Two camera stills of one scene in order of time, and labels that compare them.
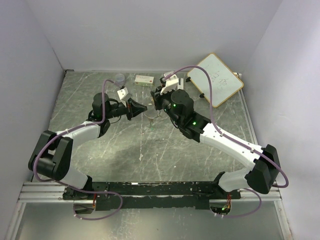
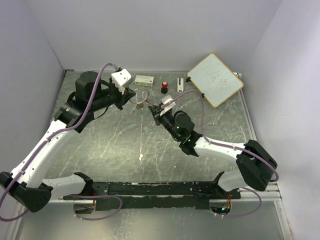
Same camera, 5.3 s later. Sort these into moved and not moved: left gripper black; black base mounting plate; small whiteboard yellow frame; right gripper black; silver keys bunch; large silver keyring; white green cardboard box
Moved: large silver keyring; left gripper black; right gripper black; silver keys bunch
Not moved: black base mounting plate; white green cardboard box; small whiteboard yellow frame
